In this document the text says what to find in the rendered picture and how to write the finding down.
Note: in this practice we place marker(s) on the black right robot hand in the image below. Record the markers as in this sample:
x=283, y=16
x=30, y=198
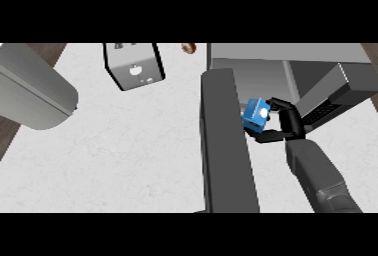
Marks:
x=292, y=120

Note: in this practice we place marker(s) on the blue milk carton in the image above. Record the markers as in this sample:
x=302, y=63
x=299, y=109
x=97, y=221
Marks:
x=256, y=115

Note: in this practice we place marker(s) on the grey microwave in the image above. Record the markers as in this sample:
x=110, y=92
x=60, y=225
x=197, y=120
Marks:
x=305, y=76

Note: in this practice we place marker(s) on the dark grey microwave door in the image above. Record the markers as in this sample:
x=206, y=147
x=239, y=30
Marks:
x=224, y=143

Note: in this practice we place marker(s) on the brown round food item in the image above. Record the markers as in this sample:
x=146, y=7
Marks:
x=188, y=48

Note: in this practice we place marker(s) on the grey toaster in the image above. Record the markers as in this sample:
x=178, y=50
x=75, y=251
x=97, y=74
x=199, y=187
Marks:
x=135, y=66

